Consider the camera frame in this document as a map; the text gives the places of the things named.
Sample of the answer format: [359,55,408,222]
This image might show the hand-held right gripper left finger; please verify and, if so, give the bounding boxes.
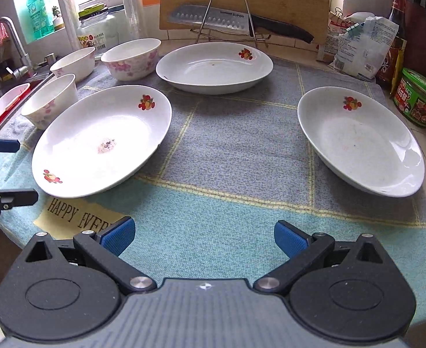
[24,216,158,295]

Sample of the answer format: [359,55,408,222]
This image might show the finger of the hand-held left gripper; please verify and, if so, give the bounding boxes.
[0,132,21,153]
[0,188,39,225]

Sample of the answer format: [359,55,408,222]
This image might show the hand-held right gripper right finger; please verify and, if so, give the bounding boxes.
[253,219,385,294]

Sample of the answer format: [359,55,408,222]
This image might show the white bowl with pink flowers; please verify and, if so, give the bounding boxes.
[21,73,79,130]
[50,46,96,82]
[100,38,162,81]

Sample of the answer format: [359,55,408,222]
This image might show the white plate with fruit print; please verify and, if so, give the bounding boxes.
[155,42,274,95]
[32,84,173,199]
[297,86,426,198]

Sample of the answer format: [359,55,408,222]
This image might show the red and white tray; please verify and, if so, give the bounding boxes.
[0,83,31,131]

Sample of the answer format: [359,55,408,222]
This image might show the steel faucet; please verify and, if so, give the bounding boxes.
[0,16,39,80]

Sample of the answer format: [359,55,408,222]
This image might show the grey and teal checked cloth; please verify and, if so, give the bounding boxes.
[0,56,426,327]

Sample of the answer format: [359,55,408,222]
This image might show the green dish soap bottle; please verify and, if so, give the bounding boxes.
[25,0,56,42]

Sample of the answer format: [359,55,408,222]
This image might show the white plastic wrap roll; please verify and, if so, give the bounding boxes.
[56,0,82,51]

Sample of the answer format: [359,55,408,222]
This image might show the glass jar with green lid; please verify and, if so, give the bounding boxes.
[77,3,121,60]

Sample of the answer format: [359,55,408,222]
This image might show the green lidded sauce jar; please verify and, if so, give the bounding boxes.
[394,67,426,127]

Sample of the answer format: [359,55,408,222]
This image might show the yellow packet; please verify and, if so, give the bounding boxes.
[390,49,406,97]

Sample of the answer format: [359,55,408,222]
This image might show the white plastic food bag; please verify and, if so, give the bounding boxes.
[329,16,399,82]

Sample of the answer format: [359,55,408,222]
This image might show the red and white clipped packet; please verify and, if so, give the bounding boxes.
[323,7,366,57]

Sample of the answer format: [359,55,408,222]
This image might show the dark soy sauce bottle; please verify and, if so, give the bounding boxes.
[376,0,408,89]

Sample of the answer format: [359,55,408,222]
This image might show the steel kitchen knife black handle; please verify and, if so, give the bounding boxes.
[166,5,315,44]

